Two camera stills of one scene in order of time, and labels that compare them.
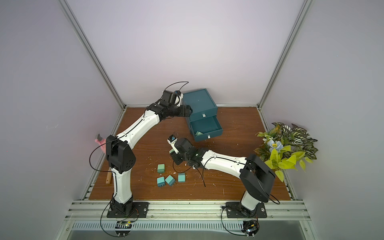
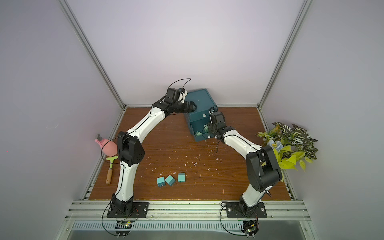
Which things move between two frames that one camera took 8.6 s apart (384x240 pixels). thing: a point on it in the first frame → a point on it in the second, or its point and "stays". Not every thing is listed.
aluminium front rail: [186, 209] stays
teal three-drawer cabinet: [203, 122] stays
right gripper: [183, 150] → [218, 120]
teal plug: [181, 177] stays
